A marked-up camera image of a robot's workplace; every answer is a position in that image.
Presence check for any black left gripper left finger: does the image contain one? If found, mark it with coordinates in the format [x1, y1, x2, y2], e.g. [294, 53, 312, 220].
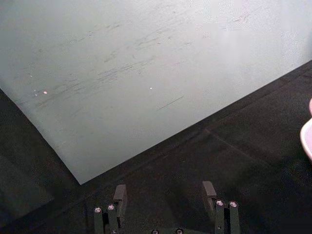
[94, 184, 128, 234]

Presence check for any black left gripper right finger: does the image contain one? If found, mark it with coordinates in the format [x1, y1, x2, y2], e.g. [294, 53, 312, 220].
[201, 180, 241, 234]

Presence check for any black table cloth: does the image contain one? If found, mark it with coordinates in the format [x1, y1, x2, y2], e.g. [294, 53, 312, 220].
[0, 58, 312, 234]

